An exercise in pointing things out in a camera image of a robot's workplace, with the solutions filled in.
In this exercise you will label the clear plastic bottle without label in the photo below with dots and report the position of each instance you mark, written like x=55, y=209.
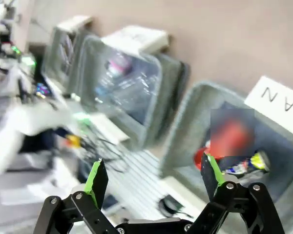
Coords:
x=139, y=95

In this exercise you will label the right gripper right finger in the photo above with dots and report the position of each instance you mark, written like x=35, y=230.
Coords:
x=246, y=212

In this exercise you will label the small white card can basket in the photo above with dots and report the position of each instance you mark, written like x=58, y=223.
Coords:
x=268, y=102

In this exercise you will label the crushed silver blue can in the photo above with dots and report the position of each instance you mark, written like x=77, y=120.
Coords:
x=257, y=159

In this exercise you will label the large paper sign reading plastic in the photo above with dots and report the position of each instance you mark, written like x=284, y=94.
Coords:
x=112, y=129

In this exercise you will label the crushed red can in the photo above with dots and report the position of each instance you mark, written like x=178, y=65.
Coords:
x=229, y=131

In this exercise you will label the grey fabric basket labelled plastic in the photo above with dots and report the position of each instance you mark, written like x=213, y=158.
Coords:
x=151, y=117

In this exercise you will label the black round device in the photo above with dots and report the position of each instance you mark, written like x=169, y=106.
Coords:
x=171, y=206

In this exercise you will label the grey fabric basket labelled bottle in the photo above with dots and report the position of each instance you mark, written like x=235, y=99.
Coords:
x=55, y=53

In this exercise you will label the large paper sign reading can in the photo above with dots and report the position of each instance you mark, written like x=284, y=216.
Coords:
x=183, y=195

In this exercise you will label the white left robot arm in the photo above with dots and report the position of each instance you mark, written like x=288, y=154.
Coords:
x=27, y=122

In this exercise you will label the yellow red connector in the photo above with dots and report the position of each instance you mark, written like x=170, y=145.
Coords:
x=74, y=141

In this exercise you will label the small white card bottle basket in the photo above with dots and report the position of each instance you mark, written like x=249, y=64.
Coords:
x=74, y=23

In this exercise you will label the device with coloured lights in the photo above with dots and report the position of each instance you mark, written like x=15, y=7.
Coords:
x=42, y=90

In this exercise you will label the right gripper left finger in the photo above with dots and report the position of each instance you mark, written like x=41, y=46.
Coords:
x=88, y=214

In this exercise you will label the clear plastic bottle pink label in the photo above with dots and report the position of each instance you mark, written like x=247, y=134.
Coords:
x=118, y=64

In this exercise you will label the small white card plastic basket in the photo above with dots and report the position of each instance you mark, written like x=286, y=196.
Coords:
x=141, y=39

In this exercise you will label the grey fabric basket labelled can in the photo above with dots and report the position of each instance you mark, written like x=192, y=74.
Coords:
x=178, y=122

